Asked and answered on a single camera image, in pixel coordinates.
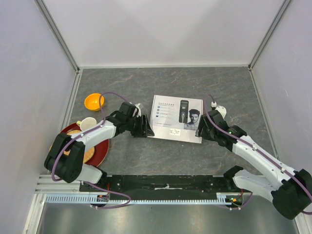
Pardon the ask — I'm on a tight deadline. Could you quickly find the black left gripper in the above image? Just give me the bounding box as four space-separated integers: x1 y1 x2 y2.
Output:
126 114 155 138

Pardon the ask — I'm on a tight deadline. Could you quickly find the white cardboard box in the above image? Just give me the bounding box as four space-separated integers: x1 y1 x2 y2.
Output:
150 95 203 144

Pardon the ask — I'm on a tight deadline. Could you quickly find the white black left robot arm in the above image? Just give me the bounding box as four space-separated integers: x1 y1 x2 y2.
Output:
44 102 155 192

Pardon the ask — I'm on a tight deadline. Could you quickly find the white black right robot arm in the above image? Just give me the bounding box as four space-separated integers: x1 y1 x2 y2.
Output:
196 109 312 219

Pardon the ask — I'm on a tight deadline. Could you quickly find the red round tray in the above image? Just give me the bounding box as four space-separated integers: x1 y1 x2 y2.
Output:
61 123 109 167

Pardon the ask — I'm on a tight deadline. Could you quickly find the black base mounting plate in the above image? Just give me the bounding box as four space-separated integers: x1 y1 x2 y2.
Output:
79 174 254 202

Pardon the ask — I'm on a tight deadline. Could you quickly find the cream ceramic cup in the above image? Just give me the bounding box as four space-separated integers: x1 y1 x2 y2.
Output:
76 117 97 132

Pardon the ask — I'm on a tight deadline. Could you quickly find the orange plastic bowl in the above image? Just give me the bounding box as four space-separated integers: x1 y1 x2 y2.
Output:
84 93 105 112

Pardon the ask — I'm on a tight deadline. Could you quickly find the woven bamboo tray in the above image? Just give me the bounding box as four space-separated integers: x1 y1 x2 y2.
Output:
48 130 96 164

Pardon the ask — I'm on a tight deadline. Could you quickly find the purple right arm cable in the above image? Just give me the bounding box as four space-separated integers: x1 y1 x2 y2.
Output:
203 94 312 215

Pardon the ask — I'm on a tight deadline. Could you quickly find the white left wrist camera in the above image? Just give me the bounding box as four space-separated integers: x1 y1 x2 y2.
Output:
133 103 141 117

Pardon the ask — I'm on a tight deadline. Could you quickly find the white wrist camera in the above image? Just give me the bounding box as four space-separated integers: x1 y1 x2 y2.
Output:
133 103 141 117
211 101 227 119

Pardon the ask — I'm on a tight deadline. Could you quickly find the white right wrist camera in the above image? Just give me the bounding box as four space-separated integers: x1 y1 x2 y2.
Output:
211 101 227 119

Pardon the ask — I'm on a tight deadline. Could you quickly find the grey slotted cable duct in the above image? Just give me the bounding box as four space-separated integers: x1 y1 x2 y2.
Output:
45 194 232 205

